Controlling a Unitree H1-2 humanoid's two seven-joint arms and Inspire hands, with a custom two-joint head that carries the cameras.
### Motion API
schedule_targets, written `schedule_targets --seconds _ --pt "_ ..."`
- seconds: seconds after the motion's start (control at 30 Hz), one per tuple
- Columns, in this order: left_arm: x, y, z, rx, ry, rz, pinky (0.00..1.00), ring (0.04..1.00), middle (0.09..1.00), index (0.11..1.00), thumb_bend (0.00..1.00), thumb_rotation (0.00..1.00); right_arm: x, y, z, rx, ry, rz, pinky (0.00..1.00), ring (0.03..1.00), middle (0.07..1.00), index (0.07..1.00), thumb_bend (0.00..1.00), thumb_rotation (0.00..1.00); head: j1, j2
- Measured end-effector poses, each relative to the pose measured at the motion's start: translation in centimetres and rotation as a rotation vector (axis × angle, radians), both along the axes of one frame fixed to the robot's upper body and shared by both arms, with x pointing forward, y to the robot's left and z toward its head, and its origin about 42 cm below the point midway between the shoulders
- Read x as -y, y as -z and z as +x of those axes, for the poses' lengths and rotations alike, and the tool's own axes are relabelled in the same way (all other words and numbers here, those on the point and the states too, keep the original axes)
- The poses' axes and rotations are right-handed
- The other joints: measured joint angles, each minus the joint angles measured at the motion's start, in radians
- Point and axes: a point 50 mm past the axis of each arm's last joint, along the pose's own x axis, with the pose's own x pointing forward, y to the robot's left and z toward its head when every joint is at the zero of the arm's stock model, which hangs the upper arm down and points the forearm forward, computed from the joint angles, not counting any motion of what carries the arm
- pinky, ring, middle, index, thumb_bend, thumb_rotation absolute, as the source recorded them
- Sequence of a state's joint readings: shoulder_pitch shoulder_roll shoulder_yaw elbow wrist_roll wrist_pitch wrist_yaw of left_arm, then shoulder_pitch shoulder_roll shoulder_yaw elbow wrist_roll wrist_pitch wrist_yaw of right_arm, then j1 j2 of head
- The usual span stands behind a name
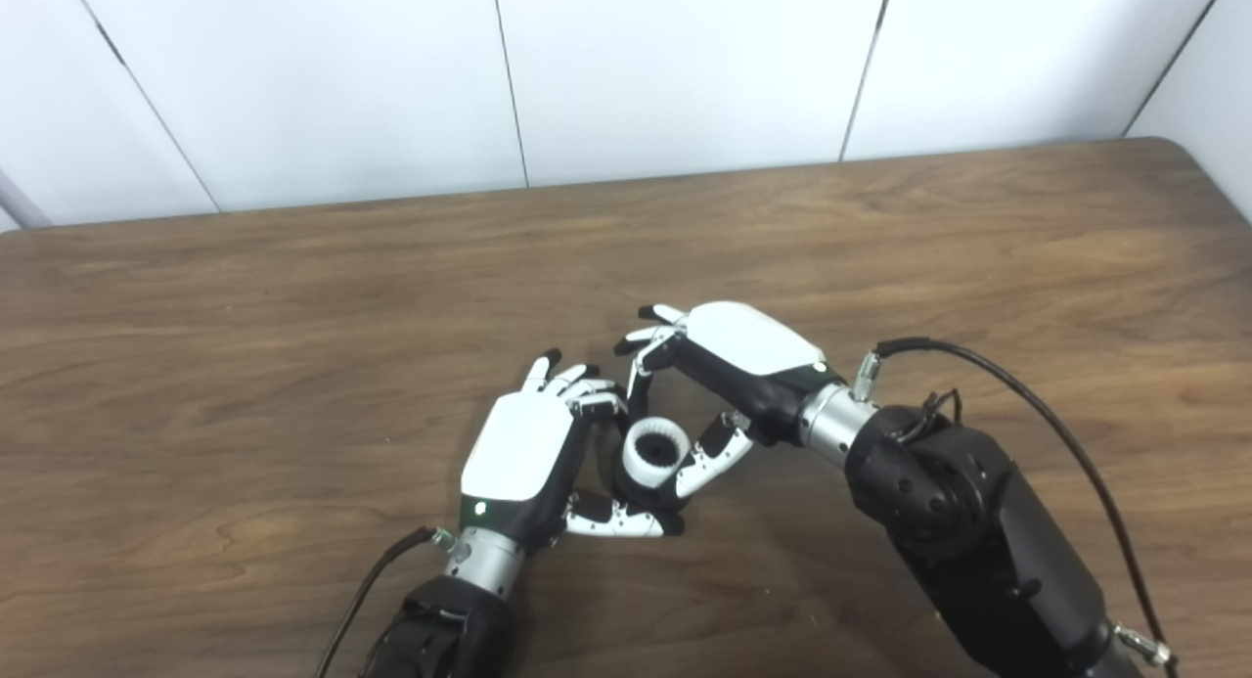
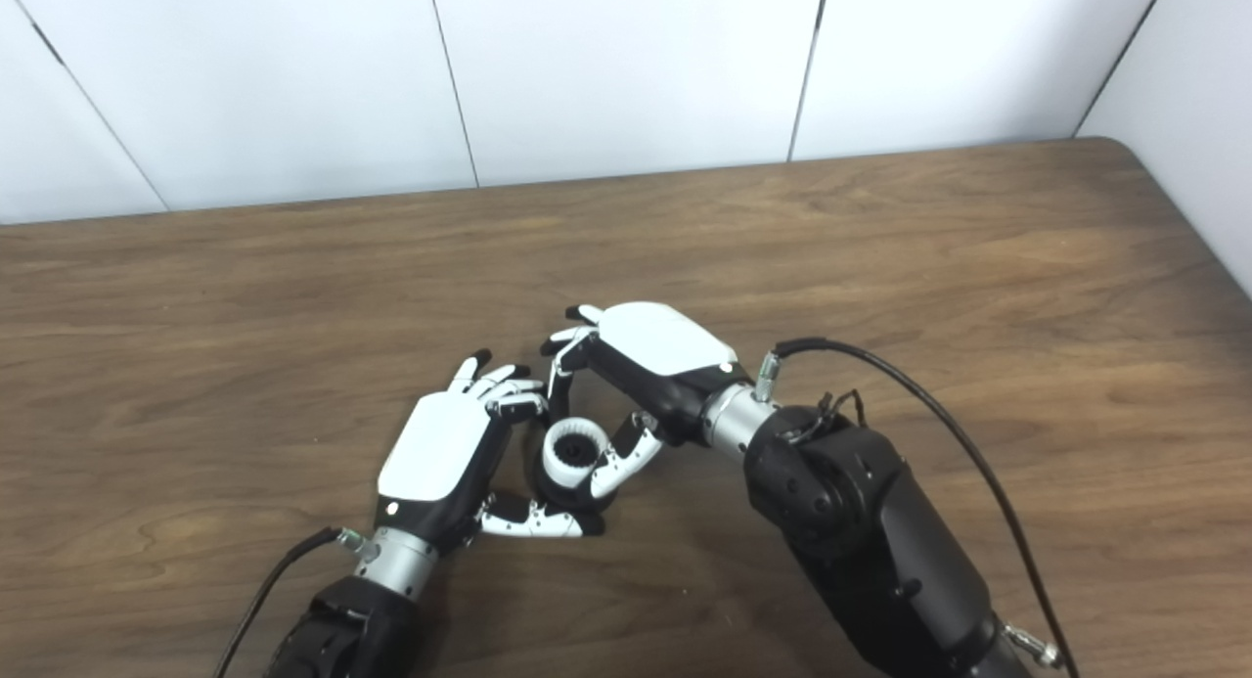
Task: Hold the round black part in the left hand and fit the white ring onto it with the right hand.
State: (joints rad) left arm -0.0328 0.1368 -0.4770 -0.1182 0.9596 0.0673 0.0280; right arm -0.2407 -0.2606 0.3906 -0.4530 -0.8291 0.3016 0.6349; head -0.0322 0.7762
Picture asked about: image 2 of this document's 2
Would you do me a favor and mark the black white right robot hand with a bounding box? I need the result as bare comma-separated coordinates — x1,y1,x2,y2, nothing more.
540,302,754,500

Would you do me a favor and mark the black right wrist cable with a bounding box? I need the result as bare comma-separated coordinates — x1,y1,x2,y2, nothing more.
755,338,1080,678

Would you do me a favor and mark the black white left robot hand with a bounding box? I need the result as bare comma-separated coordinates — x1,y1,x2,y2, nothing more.
375,349,605,554

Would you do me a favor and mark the white plastic ring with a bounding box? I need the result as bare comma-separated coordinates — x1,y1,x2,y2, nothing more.
542,417,612,490

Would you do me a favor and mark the round black plastic part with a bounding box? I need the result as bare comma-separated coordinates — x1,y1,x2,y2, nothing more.
528,419,619,513

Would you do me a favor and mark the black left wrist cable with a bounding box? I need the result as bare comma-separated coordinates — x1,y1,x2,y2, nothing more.
213,526,378,678

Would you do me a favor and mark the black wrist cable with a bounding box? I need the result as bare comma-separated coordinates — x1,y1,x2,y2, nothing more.
213,526,378,678
755,338,1080,678

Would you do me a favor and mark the thin black wire loop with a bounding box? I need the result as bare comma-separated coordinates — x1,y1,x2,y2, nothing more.
787,389,867,439

